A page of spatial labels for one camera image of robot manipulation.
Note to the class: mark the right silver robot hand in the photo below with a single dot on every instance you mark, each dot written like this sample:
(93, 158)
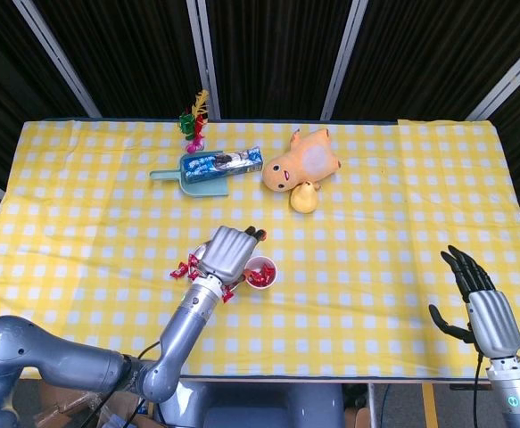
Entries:
(493, 323)

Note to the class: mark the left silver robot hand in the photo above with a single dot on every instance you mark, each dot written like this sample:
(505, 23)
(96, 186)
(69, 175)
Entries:
(226, 256)

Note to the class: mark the red candy heap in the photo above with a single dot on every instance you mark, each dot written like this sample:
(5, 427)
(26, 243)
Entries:
(259, 275)

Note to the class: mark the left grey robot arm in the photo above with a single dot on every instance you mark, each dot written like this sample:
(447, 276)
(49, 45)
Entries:
(184, 325)

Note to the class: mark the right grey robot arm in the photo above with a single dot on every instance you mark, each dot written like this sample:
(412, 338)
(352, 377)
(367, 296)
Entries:
(516, 401)

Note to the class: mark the silver metal plate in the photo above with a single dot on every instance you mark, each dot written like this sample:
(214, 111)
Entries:
(202, 252)

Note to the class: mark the white paper cup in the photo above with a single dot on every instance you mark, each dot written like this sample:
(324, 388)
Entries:
(261, 260)

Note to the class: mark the teal plastic scoop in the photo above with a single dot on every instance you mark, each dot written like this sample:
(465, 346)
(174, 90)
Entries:
(206, 189)

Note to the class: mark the blue cookie package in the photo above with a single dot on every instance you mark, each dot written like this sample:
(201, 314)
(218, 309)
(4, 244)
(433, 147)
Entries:
(224, 164)

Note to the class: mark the yellow pear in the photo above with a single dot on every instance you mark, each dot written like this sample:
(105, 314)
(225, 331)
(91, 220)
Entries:
(303, 200)

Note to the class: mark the orange plush chick toy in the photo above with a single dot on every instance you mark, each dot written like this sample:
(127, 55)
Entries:
(295, 165)

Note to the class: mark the yellow white checkered tablecloth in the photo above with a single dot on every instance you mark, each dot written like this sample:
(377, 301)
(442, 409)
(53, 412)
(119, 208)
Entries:
(353, 267)

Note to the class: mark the colourful feather shuttlecock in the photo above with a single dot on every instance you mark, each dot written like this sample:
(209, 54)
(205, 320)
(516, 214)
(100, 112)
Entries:
(190, 122)

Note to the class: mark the white metal table leg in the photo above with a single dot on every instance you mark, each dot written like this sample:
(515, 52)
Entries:
(375, 405)

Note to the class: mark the grey robot torso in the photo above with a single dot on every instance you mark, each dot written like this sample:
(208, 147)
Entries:
(259, 405)

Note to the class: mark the brown cardboard box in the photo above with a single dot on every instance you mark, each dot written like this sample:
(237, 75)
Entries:
(59, 401)

